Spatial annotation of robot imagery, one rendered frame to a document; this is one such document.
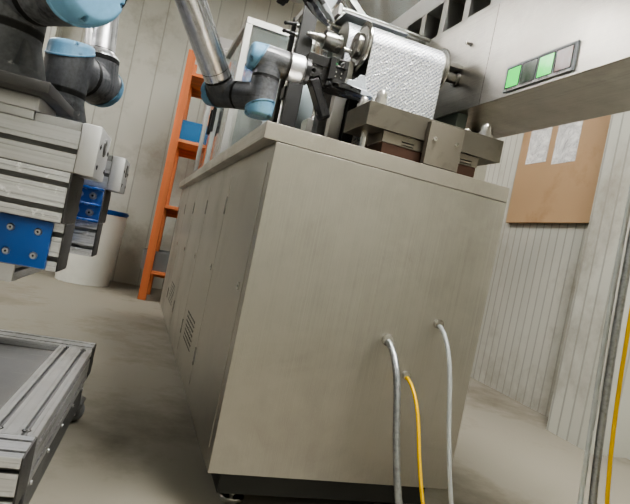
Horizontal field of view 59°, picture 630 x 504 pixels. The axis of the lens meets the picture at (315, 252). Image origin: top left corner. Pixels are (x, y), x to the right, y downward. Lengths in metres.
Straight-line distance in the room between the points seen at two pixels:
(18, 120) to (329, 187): 0.64
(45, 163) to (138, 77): 4.44
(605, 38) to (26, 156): 1.16
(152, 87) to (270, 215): 4.26
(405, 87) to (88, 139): 0.96
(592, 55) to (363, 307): 0.75
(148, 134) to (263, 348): 4.23
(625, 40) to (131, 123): 4.56
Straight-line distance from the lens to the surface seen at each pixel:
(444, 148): 1.48
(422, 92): 1.72
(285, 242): 1.27
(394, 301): 1.38
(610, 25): 1.40
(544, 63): 1.51
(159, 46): 5.54
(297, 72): 1.55
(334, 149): 1.31
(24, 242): 1.11
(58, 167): 1.06
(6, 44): 1.12
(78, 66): 1.62
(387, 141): 1.44
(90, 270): 4.76
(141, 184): 5.33
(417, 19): 2.32
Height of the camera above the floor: 0.64
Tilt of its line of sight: level
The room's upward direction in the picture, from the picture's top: 12 degrees clockwise
